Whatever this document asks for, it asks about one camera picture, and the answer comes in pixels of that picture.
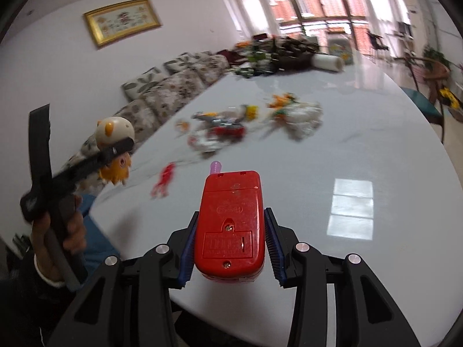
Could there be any green potted plant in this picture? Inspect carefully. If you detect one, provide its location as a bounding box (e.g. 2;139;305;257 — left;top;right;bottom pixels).
421;45;451;69

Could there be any white sheer curtain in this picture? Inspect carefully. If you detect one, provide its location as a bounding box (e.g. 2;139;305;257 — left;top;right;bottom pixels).
222;0;283;44
362;0;409;44

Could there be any wooden armchair with teal seat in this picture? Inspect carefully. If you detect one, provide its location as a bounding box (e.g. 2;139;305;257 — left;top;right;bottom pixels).
400;52;457;144

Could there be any person's left hand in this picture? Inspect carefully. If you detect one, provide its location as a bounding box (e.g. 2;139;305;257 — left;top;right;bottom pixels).
31;194;87;282

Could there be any white paper towel roll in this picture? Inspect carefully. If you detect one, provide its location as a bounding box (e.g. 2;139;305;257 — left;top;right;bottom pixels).
313;54;346;73

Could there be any gold framed wall picture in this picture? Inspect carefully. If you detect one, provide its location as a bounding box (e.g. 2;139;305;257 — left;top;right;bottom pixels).
83;0;162;49

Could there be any yellow chick egg toy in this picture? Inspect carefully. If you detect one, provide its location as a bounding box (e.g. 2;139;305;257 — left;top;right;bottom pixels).
78;116;136;187

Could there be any black desk chair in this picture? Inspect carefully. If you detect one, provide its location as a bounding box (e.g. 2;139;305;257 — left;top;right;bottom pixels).
366;31;391;56

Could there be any floral patterned sofa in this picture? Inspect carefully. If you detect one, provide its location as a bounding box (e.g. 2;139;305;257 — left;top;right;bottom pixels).
60;52;230;174

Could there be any red toy figure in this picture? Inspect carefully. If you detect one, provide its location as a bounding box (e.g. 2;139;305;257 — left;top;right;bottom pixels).
150;163;177;199

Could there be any person's left forearm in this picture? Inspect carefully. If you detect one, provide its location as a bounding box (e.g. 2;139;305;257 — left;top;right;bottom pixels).
0;253;73;347

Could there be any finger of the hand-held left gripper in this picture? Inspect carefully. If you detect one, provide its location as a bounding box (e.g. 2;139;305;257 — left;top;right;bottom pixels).
51;136;135;193
29;104;55;189

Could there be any sunflower toy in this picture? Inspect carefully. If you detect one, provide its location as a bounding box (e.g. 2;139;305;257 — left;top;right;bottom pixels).
268;94;301;111

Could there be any dark bowl of fruit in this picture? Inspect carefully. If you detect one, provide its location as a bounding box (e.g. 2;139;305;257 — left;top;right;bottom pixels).
273;36;321;69

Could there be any red toy phone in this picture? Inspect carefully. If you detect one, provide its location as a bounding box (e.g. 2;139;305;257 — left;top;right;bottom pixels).
193;160;267;283

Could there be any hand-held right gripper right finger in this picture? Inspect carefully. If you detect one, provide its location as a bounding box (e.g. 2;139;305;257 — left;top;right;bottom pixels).
263;208;422;347

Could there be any large leaf pattern cushion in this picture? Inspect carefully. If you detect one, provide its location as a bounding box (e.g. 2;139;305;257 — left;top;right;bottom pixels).
121;67;163;102

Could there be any yellow floor object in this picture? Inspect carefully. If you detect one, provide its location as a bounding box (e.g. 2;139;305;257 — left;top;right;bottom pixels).
438;87;461;109

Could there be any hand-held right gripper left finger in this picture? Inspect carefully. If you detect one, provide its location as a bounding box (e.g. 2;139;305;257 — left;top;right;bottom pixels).
54;210;199;347

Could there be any large window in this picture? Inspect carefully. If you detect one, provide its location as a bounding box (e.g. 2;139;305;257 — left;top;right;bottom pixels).
260;0;370;40

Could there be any green lanyard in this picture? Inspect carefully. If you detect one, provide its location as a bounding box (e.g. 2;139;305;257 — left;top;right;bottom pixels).
233;63;275;78

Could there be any silver toy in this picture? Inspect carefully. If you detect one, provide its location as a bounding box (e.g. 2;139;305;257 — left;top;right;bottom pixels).
191;110;247;125

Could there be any person's leg in blue jeans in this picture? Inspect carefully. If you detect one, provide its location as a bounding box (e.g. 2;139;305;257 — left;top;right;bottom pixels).
78;193;122;264

